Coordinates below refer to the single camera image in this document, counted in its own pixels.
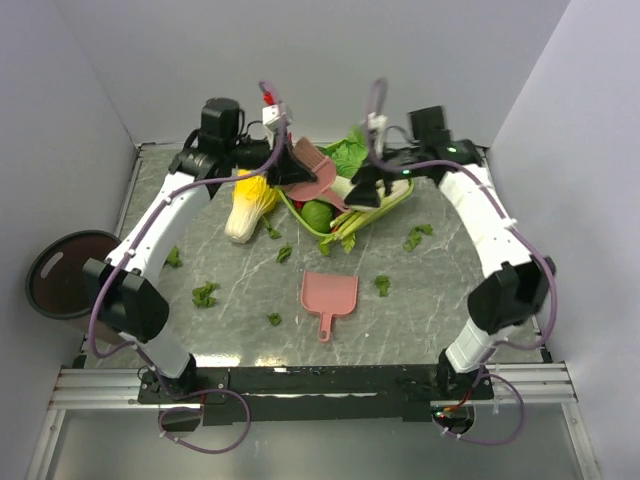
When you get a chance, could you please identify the green bok choy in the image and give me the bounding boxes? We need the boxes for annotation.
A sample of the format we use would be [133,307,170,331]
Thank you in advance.
[324,125,368,179]

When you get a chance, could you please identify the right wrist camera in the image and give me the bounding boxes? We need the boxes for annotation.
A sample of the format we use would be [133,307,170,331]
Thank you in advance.
[367,113,388,155]

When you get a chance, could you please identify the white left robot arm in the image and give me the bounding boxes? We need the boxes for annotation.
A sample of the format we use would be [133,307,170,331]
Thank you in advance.
[83,92,313,402]

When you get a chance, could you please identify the green round cabbage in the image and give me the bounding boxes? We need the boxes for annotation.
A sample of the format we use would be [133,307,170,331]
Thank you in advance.
[300,200,333,234]

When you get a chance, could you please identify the aluminium rail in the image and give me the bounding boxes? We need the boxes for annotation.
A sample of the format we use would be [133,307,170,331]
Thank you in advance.
[48,363,578,411]

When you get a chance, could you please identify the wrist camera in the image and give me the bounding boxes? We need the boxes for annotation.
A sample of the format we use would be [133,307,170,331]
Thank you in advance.
[367,113,388,155]
[262,91,292,133]

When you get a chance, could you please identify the yellow napa cabbage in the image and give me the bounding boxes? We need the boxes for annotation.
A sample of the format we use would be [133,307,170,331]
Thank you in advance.
[225,175,279,244]

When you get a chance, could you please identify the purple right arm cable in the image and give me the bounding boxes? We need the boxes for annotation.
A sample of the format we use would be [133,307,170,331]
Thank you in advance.
[364,77,559,446]

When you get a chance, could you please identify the pink dustpan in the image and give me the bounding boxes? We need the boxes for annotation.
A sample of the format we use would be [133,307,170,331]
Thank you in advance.
[300,271,359,343]

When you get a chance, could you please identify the large green napa cabbage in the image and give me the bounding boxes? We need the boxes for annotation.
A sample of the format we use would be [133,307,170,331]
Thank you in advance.
[330,176,410,212]

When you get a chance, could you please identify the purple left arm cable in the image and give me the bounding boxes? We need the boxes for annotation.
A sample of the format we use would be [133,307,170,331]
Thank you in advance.
[87,80,296,454]

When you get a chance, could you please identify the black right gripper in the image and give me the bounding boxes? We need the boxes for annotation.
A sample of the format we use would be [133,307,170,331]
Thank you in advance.
[344,136,426,208]

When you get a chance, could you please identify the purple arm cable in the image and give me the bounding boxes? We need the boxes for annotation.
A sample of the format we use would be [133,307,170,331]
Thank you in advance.
[87,80,296,454]
[364,77,559,446]

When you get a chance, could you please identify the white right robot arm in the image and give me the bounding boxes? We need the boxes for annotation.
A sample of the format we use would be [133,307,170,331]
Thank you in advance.
[345,106,557,399]

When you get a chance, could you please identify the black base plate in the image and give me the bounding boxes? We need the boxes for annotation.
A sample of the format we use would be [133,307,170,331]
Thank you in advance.
[138,364,494,426]

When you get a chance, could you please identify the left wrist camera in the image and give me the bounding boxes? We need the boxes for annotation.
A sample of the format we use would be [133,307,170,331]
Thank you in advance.
[262,91,292,133]

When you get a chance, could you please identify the green plastic basket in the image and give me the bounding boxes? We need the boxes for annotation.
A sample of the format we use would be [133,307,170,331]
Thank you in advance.
[277,139,416,238]

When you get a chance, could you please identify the pink hand brush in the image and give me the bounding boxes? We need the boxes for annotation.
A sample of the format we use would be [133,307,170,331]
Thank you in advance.
[287,137,353,212]

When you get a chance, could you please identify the brown round bin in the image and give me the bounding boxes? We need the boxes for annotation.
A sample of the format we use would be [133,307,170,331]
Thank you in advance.
[25,230,120,334]

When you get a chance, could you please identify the green celery stalks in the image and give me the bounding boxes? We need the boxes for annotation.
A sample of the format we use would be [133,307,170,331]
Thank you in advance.
[318,204,394,256]

